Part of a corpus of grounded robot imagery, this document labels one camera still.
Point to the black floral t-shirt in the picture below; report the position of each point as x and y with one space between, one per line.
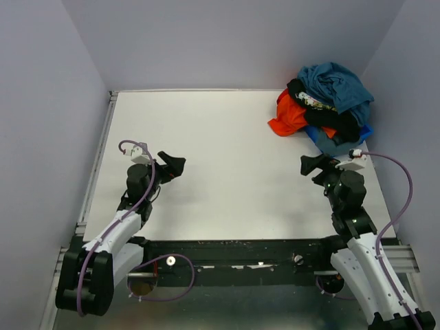
319 114

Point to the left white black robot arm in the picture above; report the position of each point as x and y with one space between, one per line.
113 237

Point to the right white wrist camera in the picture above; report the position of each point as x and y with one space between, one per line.
356 161

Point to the orange t-shirt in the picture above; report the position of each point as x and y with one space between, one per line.
290 116

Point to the aluminium frame profile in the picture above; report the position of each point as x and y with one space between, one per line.
50 310

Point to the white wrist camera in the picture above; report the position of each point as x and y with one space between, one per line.
356 161
138 155

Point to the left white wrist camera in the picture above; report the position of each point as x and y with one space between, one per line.
138 155

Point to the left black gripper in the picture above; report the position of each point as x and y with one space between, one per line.
173 168

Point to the blue plastic bin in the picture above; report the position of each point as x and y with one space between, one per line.
313 132

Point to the grey blue t-shirt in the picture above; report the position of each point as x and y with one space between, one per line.
335 146

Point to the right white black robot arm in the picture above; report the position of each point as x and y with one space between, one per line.
356 251

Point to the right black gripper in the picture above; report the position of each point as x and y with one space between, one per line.
309 163

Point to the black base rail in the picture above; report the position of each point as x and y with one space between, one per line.
300 262

